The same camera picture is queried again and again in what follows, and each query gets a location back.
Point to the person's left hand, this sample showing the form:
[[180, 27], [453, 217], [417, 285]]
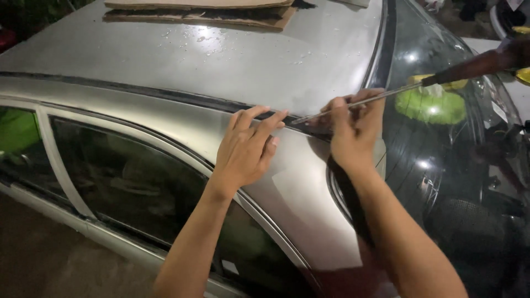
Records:
[[242, 157]]

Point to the thick brown cardboard sheet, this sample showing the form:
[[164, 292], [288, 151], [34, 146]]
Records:
[[198, 20]]

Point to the person's right fingers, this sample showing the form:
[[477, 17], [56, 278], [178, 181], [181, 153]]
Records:
[[364, 114]]

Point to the green and yellow duster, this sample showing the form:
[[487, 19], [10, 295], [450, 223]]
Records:
[[430, 108]]

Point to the black rubber trim strip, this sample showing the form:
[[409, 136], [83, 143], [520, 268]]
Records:
[[165, 93]]

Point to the silver car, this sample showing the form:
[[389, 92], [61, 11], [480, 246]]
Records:
[[323, 49]]

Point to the person's right hand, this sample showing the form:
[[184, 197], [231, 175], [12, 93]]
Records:
[[358, 136]]

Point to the yellow object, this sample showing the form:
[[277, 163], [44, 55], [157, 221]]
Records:
[[522, 29], [524, 77]]

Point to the red object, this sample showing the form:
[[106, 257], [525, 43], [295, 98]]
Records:
[[6, 39]]

